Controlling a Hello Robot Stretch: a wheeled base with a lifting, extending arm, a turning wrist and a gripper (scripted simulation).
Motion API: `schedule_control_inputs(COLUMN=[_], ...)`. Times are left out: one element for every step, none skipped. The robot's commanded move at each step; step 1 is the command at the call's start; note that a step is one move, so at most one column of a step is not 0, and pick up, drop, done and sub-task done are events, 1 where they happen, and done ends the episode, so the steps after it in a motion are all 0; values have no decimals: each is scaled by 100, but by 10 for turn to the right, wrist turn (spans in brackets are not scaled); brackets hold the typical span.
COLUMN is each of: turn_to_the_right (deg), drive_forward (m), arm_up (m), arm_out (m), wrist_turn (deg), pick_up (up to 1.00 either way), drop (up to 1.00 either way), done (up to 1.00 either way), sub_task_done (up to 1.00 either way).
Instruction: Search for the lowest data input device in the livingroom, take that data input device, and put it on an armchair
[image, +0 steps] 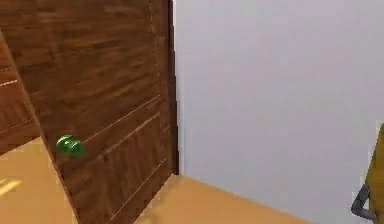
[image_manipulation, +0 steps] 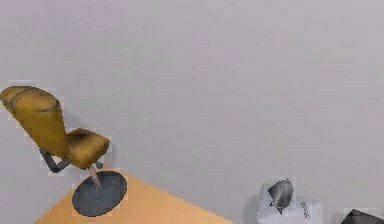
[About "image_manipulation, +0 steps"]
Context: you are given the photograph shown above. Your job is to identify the yellow swivel armchair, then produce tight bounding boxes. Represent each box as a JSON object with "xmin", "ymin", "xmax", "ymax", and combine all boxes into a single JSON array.
[{"xmin": 0, "ymin": 85, "xmax": 128, "ymax": 218}]

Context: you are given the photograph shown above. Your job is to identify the grey crumpled sculpture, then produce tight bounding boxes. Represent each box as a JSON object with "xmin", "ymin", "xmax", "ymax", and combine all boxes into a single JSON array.
[{"xmin": 267, "ymin": 178, "xmax": 295, "ymax": 216}]

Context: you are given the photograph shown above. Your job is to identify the dark grey box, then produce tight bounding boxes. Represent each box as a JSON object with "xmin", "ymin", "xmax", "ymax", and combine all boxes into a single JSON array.
[{"xmin": 339, "ymin": 208, "xmax": 384, "ymax": 224}]

